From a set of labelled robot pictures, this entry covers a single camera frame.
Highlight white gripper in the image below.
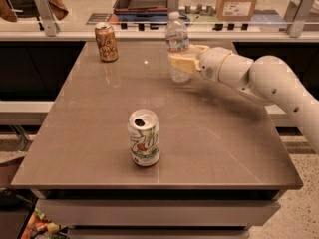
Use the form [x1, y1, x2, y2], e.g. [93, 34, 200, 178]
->
[168, 45, 232, 83]

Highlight clear plastic water bottle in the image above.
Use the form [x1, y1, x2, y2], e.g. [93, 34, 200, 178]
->
[165, 11, 190, 84]

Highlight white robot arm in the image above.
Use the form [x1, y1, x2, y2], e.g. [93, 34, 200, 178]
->
[168, 45, 319, 153]

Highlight open grey storage box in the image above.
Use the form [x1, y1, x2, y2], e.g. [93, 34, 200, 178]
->
[113, 0, 176, 14]

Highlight cardboard box with label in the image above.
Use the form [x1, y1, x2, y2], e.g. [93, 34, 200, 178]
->
[215, 0, 257, 21]

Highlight white 7up soda can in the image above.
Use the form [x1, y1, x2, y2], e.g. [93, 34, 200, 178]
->
[128, 109, 160, 167]

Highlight brown soda can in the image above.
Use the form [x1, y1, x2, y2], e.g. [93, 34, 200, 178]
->
[95, 22, 119, 62]

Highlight brown jacket on chair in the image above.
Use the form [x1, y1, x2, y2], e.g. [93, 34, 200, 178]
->
[0, 0, 68, 22]

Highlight colourful snack bag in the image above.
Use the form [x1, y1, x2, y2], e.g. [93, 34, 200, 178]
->
[18, 207, 70, 239]

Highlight middle metal glass bracket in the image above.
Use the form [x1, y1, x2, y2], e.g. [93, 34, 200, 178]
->
[167, 0, 179, 13]

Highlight metal glass bracket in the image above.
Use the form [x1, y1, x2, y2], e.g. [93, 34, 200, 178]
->
[167, 0, 179, 13]
[288, 0, 315, 38]
[34, 0, 60, 37]

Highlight right metal glass bracket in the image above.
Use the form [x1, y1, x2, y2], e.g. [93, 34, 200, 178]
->
[288, 0, 315, 38]

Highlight left metal glass bracket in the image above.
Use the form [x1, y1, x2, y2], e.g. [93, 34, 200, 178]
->
[34, 0, 60, 37]

